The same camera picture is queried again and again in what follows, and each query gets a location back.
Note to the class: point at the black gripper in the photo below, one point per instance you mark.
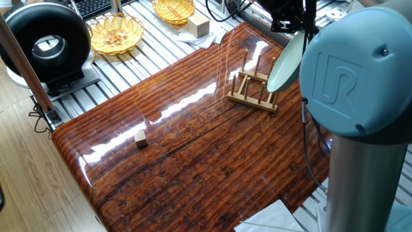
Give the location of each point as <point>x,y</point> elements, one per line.
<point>283,9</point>

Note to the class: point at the pale green round plate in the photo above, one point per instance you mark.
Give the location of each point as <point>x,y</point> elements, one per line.
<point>284,67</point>

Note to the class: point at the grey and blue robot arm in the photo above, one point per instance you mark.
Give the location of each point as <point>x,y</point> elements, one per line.
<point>354,80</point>

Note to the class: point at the wooden peg dish rack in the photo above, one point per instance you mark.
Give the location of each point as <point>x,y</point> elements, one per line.
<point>251,98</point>

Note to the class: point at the silver screwed metal plate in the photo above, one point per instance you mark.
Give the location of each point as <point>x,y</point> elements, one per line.
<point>334,9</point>

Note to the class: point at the crumpled white cloth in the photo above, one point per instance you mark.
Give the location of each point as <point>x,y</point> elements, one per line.
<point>201,40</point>

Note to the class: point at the large wooden block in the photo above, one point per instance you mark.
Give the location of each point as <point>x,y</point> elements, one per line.
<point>198,25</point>

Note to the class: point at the yellow object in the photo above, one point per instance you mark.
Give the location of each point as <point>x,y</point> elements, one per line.
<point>174,11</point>

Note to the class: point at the wood grain table mat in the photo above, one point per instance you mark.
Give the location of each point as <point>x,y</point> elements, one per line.
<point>193,145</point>

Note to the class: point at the yellow wicker basket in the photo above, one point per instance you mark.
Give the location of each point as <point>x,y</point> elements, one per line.
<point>116,33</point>

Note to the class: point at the silver upright rod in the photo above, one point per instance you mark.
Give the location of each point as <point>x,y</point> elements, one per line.
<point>116,5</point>

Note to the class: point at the small wooden cube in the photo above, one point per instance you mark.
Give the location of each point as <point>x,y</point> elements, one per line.
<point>140,139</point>

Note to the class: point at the white paper sheet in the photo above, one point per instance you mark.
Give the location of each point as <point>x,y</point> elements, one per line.
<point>270,219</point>

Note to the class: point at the black computer keyboard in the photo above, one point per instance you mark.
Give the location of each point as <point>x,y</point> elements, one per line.
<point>93,7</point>

